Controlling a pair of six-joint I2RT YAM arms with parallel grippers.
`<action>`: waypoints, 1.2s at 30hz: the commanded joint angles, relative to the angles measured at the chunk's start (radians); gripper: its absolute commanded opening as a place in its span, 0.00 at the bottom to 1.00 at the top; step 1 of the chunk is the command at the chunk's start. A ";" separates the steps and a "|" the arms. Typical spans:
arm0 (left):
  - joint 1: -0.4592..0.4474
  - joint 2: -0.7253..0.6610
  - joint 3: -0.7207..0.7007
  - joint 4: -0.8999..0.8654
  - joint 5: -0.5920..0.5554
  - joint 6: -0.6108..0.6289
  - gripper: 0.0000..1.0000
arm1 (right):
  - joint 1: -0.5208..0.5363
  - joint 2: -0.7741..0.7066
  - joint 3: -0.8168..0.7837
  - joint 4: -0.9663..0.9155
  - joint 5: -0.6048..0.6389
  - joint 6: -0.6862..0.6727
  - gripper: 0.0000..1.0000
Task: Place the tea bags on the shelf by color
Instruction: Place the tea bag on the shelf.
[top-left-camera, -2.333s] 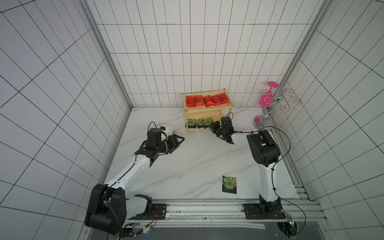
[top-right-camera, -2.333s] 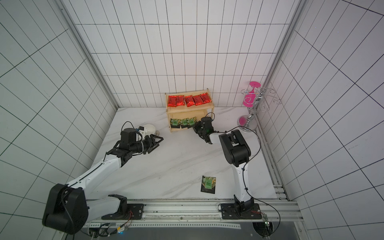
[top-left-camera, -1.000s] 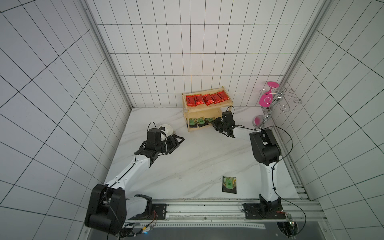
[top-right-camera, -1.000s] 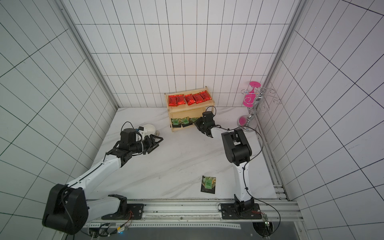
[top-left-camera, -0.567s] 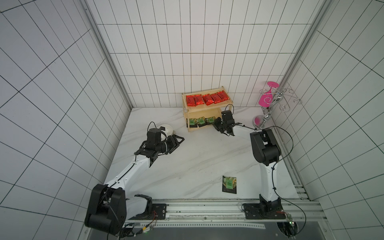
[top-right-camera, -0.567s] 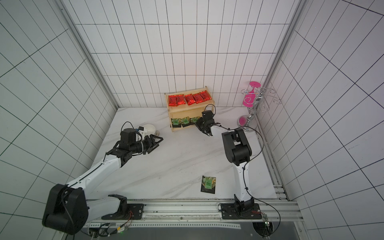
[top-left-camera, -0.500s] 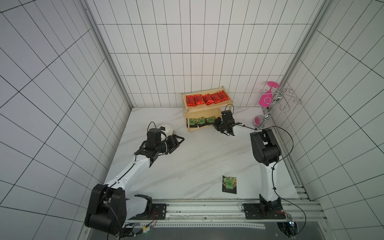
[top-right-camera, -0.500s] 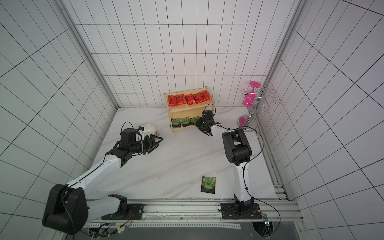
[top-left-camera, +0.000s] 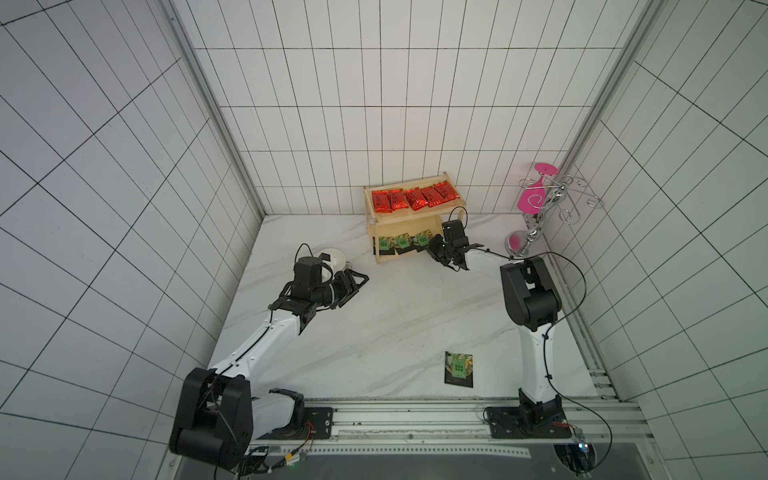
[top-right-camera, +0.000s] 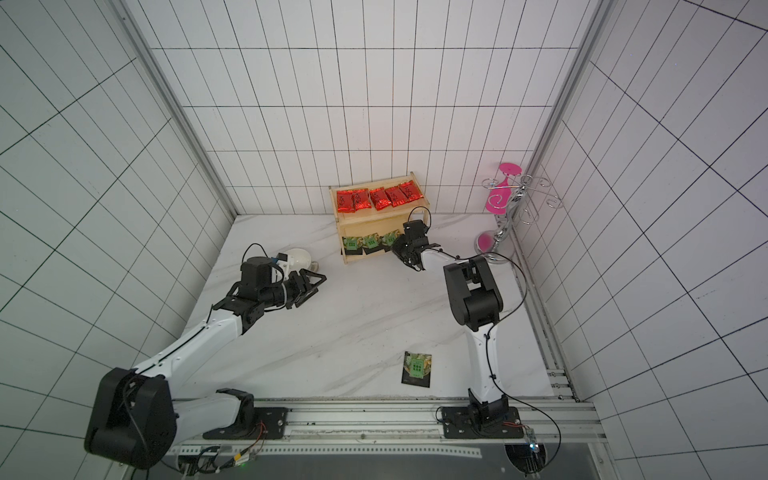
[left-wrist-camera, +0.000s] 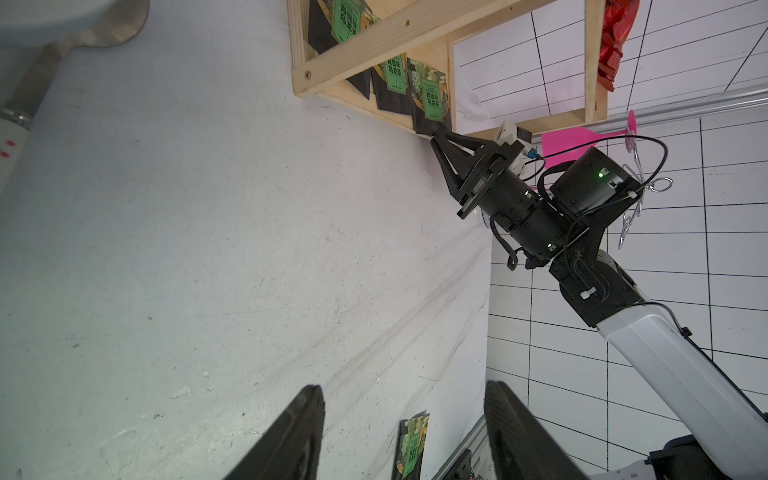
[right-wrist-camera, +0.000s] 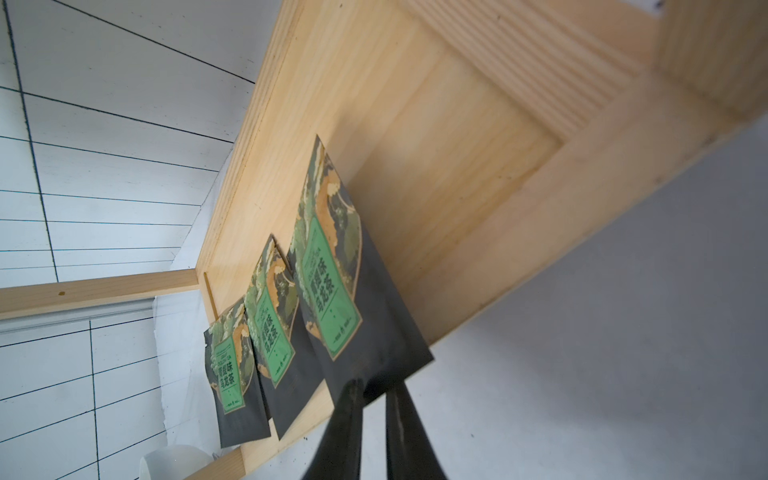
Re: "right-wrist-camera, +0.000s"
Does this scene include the green tea bag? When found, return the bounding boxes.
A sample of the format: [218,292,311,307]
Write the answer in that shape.
[245,236,323,438]
[288,139,433,404]
[204,299,271,448]

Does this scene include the white ceramic bowl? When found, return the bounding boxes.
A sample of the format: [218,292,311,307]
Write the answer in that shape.
[138,445,214,480]

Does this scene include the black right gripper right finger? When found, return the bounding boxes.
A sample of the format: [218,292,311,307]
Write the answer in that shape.
[385,382,446,480]

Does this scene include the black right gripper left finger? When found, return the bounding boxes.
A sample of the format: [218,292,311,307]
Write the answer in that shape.
[303,379,365,480]

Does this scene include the light wooden two-tier shelf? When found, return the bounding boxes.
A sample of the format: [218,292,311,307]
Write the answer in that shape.
[0,0,768,480]

